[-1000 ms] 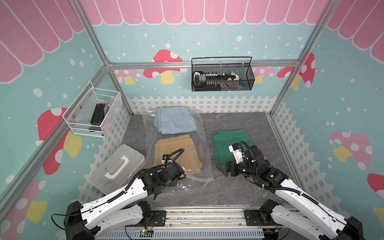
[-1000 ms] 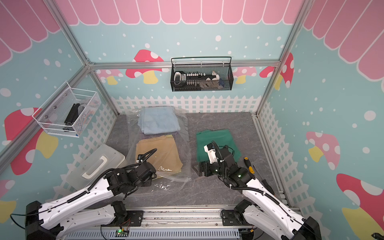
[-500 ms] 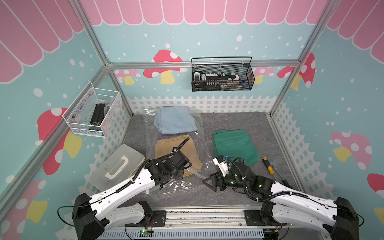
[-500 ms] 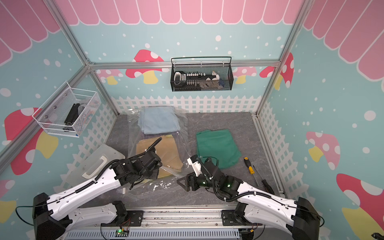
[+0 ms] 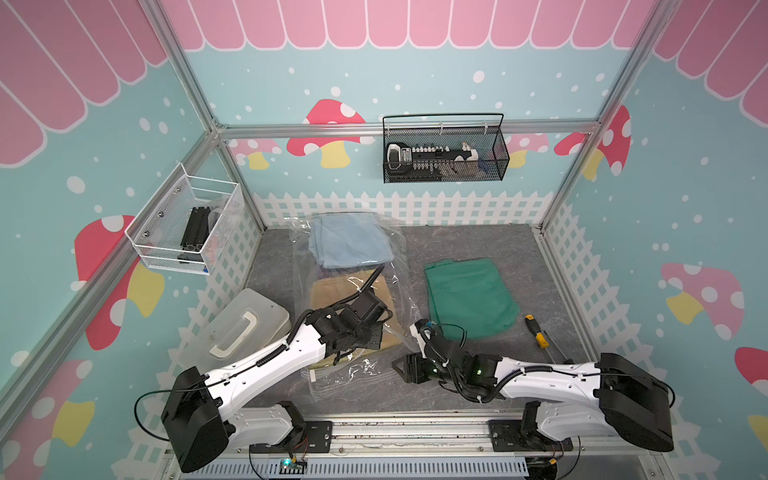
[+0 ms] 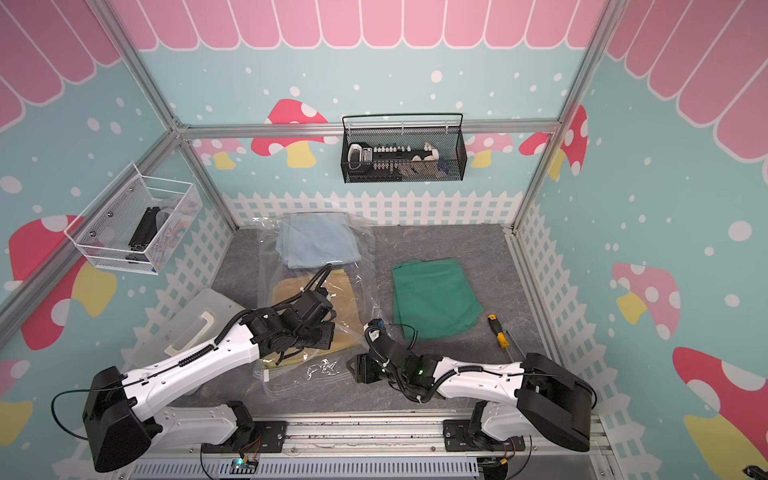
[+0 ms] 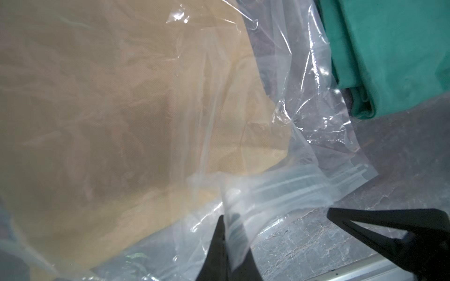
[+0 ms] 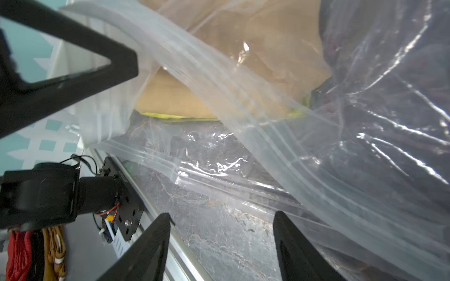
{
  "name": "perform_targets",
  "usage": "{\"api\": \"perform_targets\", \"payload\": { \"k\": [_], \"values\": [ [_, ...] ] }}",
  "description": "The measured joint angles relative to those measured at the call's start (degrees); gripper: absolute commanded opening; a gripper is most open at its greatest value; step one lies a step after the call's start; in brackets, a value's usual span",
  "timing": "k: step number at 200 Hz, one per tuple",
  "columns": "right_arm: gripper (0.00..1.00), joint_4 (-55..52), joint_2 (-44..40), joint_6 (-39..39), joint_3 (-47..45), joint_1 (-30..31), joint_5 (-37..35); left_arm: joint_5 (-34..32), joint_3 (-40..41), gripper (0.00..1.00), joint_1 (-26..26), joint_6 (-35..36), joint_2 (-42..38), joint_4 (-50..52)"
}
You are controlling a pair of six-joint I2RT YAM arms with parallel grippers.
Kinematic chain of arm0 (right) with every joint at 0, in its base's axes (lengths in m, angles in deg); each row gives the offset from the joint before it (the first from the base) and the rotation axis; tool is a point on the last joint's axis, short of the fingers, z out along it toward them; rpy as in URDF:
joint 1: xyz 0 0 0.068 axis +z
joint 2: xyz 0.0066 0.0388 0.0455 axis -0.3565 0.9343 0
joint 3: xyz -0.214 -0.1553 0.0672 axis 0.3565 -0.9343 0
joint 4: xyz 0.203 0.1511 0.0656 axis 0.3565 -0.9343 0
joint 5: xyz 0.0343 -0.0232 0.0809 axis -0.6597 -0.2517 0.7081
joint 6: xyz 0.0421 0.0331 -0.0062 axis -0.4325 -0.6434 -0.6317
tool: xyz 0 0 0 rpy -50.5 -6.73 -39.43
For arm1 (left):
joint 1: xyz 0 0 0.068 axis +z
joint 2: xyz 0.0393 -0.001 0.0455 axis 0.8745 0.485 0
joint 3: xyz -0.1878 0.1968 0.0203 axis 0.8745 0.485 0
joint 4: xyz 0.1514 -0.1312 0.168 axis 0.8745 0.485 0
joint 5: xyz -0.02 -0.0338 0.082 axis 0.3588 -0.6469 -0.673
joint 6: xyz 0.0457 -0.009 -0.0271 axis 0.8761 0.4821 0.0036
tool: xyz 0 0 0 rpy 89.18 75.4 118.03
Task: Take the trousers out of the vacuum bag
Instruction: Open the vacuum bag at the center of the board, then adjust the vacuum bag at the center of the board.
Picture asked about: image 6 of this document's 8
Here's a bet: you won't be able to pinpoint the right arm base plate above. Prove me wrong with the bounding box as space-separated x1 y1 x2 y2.
442 420 510 453

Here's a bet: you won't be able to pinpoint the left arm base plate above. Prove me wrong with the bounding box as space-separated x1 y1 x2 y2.
201 421 287 455

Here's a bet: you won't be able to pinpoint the white black items in basket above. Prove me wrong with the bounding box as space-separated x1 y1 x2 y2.
341 142 451 182

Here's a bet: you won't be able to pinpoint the clear plastic vacuum bag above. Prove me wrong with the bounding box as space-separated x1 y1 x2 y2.
253 212 381 400

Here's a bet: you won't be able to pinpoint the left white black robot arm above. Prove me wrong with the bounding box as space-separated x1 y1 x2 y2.
81 264 336 473

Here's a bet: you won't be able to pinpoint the black handled screwdriver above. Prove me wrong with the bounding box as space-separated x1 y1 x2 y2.
503 330 525 362

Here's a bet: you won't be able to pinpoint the translucent plastic storage box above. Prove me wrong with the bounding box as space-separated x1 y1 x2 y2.
123 288 243 371

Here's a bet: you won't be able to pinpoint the green trousers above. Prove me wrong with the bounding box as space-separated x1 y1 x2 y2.
392 258 483 341

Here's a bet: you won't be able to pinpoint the tan garment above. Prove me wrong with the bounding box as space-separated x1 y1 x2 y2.
267 269 363 367

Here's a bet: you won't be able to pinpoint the white wire mesh basket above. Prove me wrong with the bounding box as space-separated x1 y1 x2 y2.
64 165 203 275

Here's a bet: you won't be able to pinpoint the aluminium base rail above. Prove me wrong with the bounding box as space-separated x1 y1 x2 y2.
111 410 623 479

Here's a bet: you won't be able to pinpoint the black part in white basket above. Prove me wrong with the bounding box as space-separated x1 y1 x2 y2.
128 207 161 252

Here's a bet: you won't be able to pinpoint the small green circuit board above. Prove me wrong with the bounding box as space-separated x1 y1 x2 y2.
229 457 259 475

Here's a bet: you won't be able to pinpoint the light blue folded garment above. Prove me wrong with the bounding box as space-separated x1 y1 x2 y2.
276 213 361 269

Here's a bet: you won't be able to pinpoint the yellow black screwdriver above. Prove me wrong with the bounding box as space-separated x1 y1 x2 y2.
487 314 510 349

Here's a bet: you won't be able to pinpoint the black wire mesh basket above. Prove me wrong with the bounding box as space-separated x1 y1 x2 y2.
340 113 467 183

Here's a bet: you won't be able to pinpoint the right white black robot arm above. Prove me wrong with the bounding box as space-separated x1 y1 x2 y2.
347 319 597 452

